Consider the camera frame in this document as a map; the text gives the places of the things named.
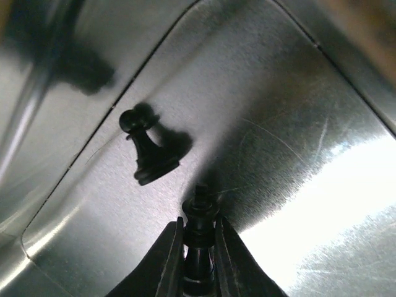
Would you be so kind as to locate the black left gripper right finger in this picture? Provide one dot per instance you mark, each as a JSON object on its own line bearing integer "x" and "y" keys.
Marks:
{"x": 238, "y": 273}

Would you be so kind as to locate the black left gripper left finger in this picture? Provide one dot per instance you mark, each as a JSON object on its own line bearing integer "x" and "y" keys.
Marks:
{"x": 160, "y": 272}

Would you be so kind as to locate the black pawn in tin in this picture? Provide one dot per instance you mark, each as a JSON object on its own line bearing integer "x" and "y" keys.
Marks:
{"x": 153, "y": 161}

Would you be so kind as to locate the yellow bear tin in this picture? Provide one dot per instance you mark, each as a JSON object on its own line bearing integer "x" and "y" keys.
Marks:
{"x": 270, "y": 103}

